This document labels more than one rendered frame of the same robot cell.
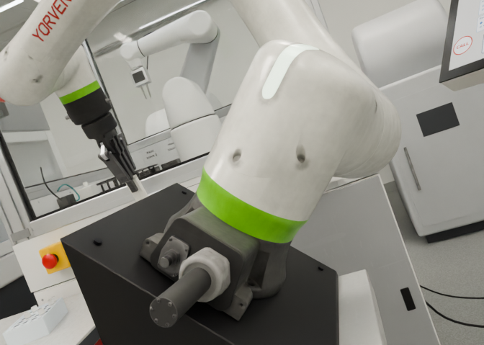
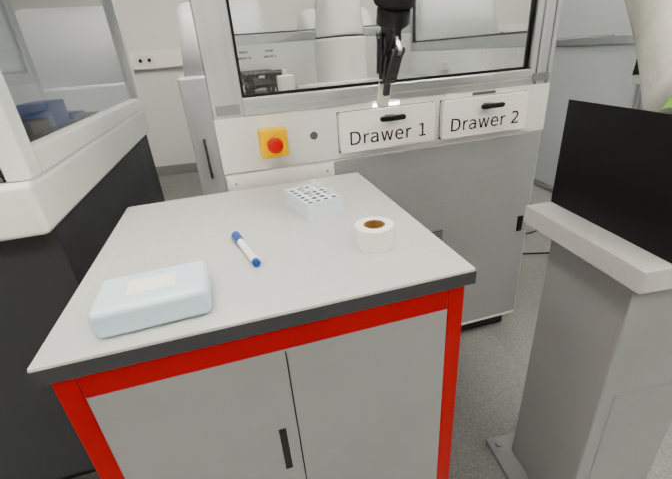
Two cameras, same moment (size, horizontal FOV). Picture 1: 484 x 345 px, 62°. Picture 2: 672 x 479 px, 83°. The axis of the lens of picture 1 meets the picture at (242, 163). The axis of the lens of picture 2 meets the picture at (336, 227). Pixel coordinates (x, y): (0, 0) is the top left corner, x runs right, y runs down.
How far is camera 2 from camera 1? 0.82 m
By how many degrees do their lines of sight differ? 31
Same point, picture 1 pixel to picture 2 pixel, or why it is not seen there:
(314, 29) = not seen: outside the picture
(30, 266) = (231, 147)
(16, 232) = (224, 106)
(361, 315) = not seen: outside the picture
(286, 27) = not seen: outside the picture
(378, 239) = (521, 179)
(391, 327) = (502, 241)
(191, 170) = (418, 88)
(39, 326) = (338, 203)
